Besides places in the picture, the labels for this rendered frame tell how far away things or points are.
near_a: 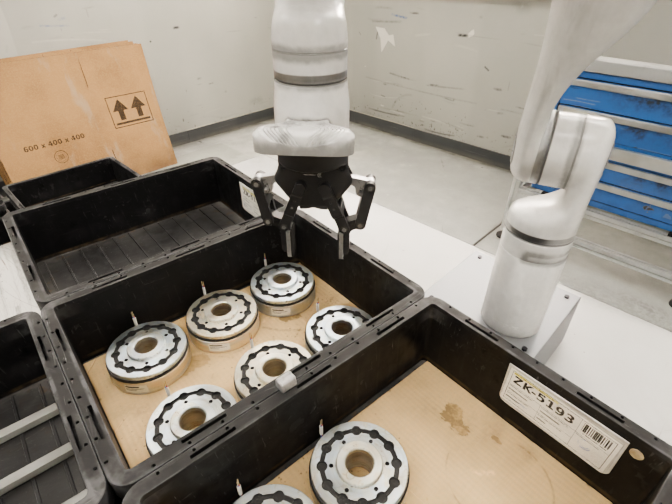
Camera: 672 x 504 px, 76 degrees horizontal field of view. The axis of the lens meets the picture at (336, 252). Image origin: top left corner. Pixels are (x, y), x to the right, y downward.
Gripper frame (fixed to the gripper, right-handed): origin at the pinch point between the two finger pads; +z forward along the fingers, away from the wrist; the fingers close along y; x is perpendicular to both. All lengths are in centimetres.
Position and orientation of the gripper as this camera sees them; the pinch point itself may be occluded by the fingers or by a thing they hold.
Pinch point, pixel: (315, 244)
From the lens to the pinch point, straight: 52.3
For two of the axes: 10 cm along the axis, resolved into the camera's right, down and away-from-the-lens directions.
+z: 0.0, 8.2, 5.7
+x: -0.8, 5.7, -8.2
